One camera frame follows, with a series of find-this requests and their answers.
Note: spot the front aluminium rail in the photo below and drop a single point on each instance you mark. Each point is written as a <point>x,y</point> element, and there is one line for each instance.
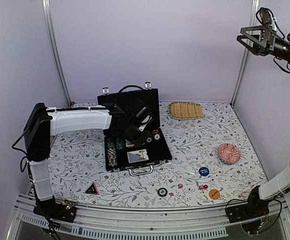
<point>97,222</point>

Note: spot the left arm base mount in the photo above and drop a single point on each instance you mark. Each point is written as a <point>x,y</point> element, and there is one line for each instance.
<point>52,210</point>

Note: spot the red patterned bowl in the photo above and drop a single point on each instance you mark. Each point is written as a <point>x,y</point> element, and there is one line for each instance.
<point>228,153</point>

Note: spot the red card deck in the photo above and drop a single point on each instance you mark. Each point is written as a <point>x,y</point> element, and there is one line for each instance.
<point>128,144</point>

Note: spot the aluminium post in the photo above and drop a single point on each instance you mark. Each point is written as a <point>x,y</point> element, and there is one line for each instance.
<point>245,57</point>
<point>46,7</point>

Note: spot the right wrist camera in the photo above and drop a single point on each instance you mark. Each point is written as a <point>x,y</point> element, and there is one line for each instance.
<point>265,16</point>

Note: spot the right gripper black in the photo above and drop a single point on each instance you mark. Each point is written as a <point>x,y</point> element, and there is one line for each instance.
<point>268,42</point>

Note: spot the dark chip stack 100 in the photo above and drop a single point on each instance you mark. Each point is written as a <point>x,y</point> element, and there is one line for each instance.
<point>149,137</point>

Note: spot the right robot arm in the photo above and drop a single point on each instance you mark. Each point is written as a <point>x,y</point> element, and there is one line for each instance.
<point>263,106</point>

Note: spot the green chip row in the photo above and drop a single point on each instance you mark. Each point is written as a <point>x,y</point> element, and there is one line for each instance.
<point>120,143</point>

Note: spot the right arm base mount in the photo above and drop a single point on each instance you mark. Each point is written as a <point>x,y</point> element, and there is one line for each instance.
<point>250,209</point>

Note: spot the black poker case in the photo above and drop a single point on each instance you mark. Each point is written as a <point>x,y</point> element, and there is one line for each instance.
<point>130,106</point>

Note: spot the blue small blind button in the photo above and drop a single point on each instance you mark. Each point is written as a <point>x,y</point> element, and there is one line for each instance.
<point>204,171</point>

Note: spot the orange big blind button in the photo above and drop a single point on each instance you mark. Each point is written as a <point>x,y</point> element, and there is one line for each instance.
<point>214,194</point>

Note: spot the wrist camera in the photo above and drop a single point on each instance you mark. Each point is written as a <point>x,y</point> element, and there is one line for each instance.
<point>145,122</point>
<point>265,16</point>

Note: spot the left aluminium post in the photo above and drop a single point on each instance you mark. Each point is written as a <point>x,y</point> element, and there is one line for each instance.
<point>46,7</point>

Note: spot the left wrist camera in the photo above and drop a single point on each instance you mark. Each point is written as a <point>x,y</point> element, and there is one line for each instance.
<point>145,122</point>

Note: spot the red dice pair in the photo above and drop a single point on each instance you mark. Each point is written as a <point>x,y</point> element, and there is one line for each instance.
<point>203,188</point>

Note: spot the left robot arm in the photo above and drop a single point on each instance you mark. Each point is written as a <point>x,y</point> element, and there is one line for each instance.
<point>46,125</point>

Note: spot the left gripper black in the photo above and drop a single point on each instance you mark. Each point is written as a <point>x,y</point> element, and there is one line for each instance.
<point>139,142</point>

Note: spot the right aluminium post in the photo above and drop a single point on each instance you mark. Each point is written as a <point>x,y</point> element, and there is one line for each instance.
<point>245,57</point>

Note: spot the blue card deck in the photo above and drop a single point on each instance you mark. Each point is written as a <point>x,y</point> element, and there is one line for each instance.
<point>137,156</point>

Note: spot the black white dealer button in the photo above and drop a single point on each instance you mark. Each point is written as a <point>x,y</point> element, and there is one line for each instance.
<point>162,192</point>

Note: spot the black triangle card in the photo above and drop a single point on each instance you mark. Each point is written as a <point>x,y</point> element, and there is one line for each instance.
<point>92,190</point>

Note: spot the woven bamboo tray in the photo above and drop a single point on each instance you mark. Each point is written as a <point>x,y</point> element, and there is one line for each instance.
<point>185,110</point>

